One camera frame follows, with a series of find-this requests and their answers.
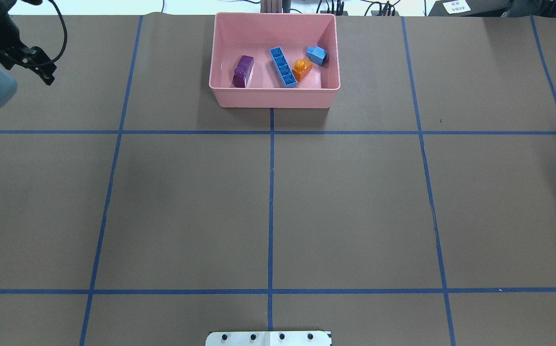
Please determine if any orange block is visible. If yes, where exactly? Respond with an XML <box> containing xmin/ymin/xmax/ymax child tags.
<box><xmin>291</xmin><ymin>59</ymin><xmax>314</xmax><ymax>83</ymax></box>

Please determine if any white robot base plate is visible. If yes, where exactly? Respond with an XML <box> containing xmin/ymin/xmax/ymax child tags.
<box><xmin>205</xmin><ymin>330</ymin><xmax>333</xmax><ymax>346</ymax></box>

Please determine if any long blue four-stud block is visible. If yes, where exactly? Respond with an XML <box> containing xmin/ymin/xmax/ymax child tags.
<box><xmin>269</xmin><ymin>47</ymin><xmax>298</xmax><ymax>88</ymax></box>

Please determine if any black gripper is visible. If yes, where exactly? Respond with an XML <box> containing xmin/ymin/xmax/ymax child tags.
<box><xmin>0</xmin><ymin>10</ymin><xmax>58</xmax><ymax>86</ymax></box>

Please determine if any purple block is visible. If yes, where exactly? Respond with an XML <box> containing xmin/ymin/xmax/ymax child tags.
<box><xmin>232</xmin><ymin>55</ymin><xmax>254</xmax><ymax>88</ymax></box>

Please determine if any small blue block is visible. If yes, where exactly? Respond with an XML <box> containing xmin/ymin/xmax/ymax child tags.
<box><xmin>306</xmin><ymin>46</ymin><xmax>329</xmax><ymax>66</ymax></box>

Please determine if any aluminium frame post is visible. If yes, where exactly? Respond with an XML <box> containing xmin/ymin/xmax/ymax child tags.
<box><xmin>260</xmin><ymin>0</ymin><xmax>283</xmax><ymax>13</ymax></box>

